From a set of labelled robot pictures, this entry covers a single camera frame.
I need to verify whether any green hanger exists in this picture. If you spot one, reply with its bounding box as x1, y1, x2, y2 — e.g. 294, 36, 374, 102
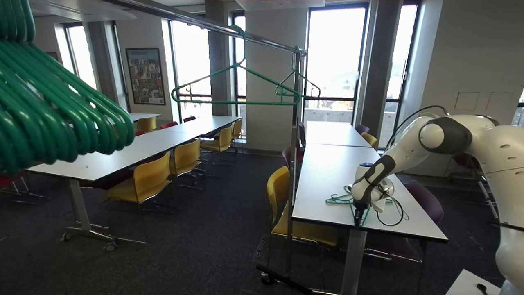
325, 193, 394, 226
275, 46, 321, 99
171, 24, 304, 107

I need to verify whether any yellow chair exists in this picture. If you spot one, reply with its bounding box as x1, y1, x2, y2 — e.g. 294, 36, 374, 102
361, 132, 379, 151
266, 166, 341, 248
136, 116, 158, 133

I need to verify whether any metal clothes rack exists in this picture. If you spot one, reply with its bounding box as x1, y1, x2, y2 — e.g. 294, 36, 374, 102
100, 0, 342, 295

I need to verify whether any row of dark red chairs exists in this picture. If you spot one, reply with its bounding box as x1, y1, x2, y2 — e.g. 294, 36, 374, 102
282, 122, 307, 169

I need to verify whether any window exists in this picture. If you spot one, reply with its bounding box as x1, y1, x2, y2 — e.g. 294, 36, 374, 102
232, 11, 248, 120
169, 20, 214, 122
61, 22, 99, 91
379, 2, 420, 149
304, 3, 370, 124

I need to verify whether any row of yellow chairs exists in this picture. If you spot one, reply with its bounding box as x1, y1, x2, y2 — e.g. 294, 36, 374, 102
103, 118, 244, 215

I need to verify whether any long white table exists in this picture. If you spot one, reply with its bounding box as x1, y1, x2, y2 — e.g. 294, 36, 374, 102
26, 115, 243, 252

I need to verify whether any framed poster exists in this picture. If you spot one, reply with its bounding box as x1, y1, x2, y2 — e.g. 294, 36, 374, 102
125, 48, 166, 106

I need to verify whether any bunch of green hangers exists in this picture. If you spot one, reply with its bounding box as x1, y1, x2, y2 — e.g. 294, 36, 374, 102
0, 0, 136, 177

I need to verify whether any red chair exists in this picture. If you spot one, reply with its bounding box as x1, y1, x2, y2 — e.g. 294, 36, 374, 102
0, 171, 50, 205

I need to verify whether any white wall panel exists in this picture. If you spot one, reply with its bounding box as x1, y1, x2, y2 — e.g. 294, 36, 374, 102
486, 92, 514, 111
454, 91, 481, 111

